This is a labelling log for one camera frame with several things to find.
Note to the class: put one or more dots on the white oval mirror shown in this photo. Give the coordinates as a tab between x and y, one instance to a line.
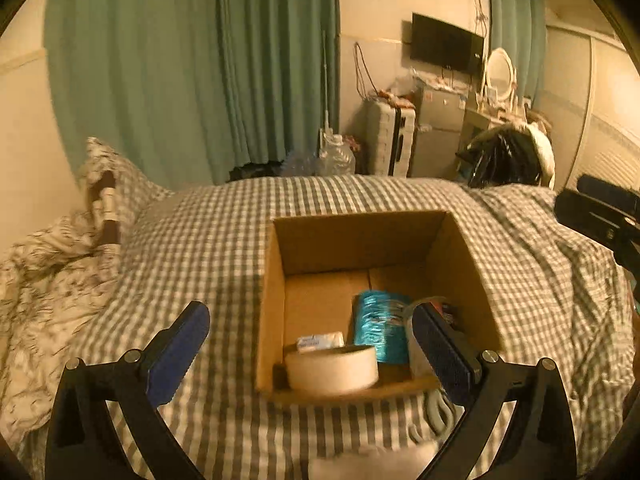
499	74

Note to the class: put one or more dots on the clear water jug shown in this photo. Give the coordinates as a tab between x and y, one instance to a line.
336	157

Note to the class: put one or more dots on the grey mini fridge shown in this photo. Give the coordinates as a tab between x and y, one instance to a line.
437	135

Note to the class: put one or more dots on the white floral duvet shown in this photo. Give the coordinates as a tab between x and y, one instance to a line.
45	285

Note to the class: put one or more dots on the small white box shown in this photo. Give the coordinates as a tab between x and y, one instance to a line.
320	341

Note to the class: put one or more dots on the wide green curtain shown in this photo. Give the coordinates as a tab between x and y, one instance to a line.
150	70

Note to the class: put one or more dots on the black plastic bag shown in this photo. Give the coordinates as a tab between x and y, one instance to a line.
495	157

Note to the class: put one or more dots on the clear crumpled plastic bag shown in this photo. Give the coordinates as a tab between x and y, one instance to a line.
300	165

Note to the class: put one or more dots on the dark red packet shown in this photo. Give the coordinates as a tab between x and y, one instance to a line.
447	315

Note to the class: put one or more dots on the brown cardboard box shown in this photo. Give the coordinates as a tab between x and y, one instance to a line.
310	290

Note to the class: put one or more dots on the white cloth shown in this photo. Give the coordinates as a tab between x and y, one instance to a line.
542	152

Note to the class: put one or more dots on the white suitcase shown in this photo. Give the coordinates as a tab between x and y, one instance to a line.
387	137

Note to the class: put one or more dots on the checked pillow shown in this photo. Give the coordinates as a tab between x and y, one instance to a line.
135	185

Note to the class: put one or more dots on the dark cloth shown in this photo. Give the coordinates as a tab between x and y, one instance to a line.
255	171

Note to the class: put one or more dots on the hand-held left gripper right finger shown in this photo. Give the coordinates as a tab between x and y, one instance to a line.
441	357

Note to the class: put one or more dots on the beige masking tape roll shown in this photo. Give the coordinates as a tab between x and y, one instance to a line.
332	367

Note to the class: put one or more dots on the black wall television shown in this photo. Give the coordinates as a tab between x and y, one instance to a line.
445	42

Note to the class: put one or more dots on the white pole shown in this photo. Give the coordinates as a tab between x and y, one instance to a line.
326	85

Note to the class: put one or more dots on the narrow green curtain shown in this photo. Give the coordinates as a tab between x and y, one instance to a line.
515	35

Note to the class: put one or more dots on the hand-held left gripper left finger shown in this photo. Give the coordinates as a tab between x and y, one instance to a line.
179	347

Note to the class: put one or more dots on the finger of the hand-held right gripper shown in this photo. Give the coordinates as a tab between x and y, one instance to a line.
607	189
585	215

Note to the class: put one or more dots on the white sliding wardrobe door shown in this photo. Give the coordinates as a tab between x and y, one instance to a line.
590	110

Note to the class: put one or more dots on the blue twine spool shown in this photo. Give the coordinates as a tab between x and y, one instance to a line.
380	325

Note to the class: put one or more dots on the white vanity table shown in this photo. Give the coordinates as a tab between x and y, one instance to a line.
480	125

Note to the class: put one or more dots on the brown striped cushion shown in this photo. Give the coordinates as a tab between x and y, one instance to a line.
106	210

